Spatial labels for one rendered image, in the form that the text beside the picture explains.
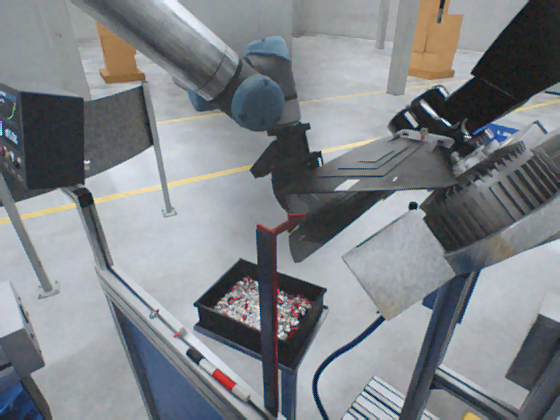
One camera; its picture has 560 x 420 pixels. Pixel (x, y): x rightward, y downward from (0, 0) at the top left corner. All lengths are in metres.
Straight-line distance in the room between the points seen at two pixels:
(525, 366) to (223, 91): 0.87
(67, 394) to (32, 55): 5.18
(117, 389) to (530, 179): 1.63
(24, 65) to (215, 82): 5.92
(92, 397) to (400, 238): 1.47
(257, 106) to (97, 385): 1.53
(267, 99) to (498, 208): 0.38
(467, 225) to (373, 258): 0.16
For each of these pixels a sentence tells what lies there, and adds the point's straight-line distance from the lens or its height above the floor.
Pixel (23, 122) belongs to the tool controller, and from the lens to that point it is 0.82.
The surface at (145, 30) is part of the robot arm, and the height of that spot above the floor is 1.36.
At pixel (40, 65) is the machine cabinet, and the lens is 6.35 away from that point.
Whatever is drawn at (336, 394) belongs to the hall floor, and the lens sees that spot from 1.65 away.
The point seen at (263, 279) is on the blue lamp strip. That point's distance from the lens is 0.39.
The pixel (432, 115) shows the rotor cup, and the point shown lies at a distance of 0.66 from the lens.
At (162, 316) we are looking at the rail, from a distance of 0.75.
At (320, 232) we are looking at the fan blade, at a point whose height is 1.00.
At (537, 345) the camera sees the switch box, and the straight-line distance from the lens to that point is 0.97.
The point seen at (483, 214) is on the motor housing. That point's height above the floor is 1.11.
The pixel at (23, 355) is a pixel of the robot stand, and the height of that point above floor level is 0.95.
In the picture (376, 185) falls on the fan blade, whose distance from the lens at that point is 0.39.
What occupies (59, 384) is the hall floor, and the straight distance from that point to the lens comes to 1.91.
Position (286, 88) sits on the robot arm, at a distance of 0.67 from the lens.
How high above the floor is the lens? 1.39
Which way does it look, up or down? 31 degrees down
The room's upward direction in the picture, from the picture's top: straight up
